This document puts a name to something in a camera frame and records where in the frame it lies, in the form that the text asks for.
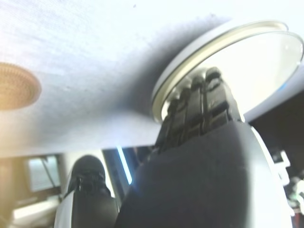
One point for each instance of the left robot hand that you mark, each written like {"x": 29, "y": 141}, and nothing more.
{"x": 202, "y": 178}

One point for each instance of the brown sandwich cookie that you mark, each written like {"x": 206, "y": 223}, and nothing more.
{"x": 16, "y": 88}

